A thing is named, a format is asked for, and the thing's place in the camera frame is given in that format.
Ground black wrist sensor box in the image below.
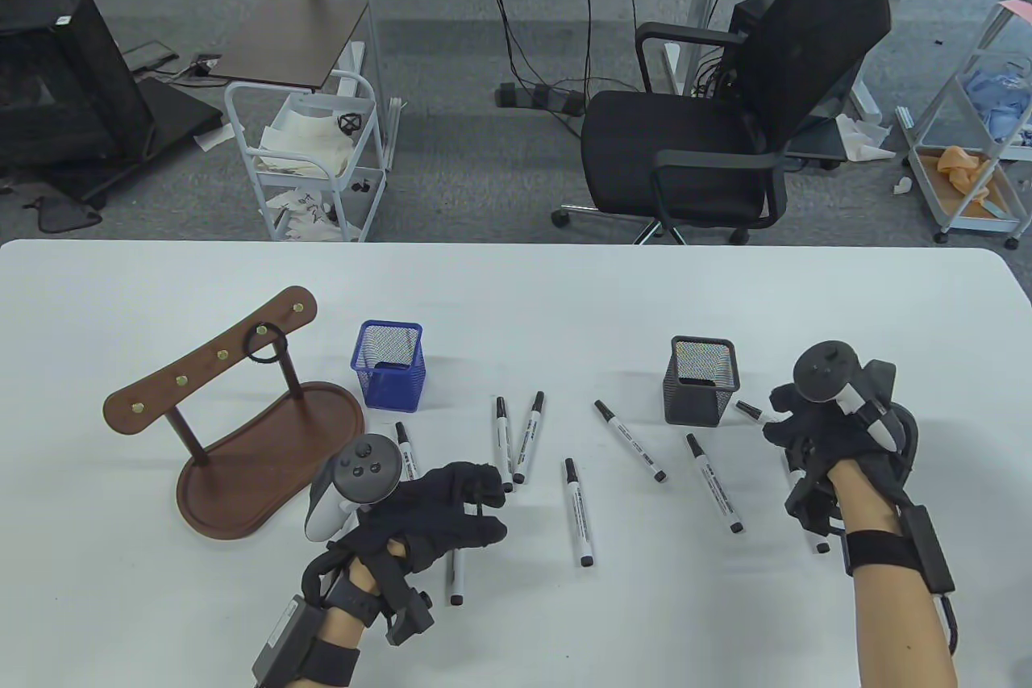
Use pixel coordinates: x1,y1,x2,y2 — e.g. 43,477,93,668
899,507,958,594
252,595,323,687

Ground white rolling cart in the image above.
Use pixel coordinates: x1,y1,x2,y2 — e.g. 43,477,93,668
224,71,388,244

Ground black monitor stand base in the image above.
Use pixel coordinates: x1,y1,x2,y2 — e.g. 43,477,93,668
0,75,224,206

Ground person's left hand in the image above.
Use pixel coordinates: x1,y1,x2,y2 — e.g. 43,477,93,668
348,462,514,582

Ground black cable loop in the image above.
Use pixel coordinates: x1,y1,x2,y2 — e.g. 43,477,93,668
23,194,104,234

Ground white marker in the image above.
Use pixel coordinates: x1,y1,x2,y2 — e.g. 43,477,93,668
394,391,547,607

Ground blue mesh pen holder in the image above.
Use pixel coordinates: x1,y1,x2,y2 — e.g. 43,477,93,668
351,319,426,410

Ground brown side table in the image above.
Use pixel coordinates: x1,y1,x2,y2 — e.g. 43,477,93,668
208,0,370,90

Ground black mesh office chair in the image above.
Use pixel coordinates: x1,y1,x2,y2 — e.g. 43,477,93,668
552,0,894,247

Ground black fabric forearm strap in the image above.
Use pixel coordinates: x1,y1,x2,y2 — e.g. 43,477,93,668
298,636,361,688
843,531,920,578

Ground black mesh pen holder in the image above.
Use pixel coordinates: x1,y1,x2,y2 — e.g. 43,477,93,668
663,336,739,427

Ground large black monitor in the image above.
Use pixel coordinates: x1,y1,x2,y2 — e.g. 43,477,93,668
0,0,156,174

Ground brown wooden hook stand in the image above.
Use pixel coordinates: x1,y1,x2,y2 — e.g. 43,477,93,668
103,286,368,540

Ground blue cloth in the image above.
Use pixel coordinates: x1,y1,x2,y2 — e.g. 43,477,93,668
961,67,1032,144

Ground black sensor cable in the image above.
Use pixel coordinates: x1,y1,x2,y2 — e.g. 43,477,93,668
931,591,962,657

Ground person's right forearm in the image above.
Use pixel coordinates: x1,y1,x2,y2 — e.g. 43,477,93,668
829,458,960,688

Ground silver metal post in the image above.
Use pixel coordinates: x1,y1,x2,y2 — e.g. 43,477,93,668
353,0,404,173

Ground person's right hand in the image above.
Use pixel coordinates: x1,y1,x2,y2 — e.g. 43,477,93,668
764,386,889,483

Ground white shelf trolley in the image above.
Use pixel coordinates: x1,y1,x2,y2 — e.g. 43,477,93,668
897,0,1032,247

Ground orange cloth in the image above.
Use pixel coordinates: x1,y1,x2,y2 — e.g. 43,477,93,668
935,146,999,206

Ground grey white handheld controller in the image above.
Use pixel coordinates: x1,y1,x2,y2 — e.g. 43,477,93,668
793,341,920,479
304,436,402,544

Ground white crumpled floor sheet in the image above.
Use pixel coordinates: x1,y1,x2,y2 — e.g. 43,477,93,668
833,113,897,163

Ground black wrist band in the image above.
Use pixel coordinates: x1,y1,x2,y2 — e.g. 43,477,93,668
327,579,380,628

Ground black computer tower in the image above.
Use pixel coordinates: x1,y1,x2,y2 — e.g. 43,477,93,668
730,0,787,88

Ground white cloth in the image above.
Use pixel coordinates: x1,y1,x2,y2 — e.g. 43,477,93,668
260,107,356,174

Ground scribbled white papers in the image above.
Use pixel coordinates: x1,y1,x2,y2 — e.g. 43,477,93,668
273,188,343,241

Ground black floor power strip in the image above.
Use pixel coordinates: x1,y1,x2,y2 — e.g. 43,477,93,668
494,81,587,116

